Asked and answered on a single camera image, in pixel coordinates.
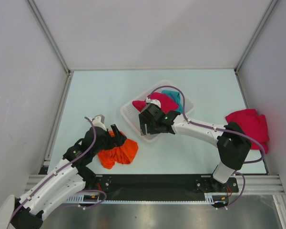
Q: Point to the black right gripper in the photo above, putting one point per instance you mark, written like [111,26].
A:
[143,121]

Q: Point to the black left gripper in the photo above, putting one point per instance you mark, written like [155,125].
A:
[117,140]

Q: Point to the orange t shirt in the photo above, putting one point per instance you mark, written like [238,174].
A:
[124,154]

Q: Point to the white plastic basket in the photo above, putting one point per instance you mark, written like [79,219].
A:
[131,115]

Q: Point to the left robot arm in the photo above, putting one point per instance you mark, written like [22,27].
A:
[69,177]

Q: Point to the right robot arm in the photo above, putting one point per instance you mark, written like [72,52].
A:
[231,142]

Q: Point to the pink t shirt in basket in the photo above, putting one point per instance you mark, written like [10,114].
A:
[139,105]

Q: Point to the teal t shirt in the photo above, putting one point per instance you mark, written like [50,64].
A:
[174,100]

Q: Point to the folded pink t shirt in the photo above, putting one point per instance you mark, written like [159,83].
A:
[253,125]

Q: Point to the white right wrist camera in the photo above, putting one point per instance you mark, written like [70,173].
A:
[153,101]

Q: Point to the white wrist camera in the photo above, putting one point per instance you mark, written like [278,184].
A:
[153,101]
[98,121]

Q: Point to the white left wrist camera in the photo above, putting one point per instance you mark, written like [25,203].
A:
[98,121]

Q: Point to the white slotted cable duct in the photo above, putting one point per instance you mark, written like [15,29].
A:
[148,197]

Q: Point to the aluminium front rail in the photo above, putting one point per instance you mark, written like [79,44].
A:
[254,184]

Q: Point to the left aluminium corner post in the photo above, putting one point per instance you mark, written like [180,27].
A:
[47,33]

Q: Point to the aluminium corner post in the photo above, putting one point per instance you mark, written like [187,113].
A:
[47,33]
[257,32]

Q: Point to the right aluminium corner post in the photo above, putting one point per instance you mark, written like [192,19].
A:
[257,32]

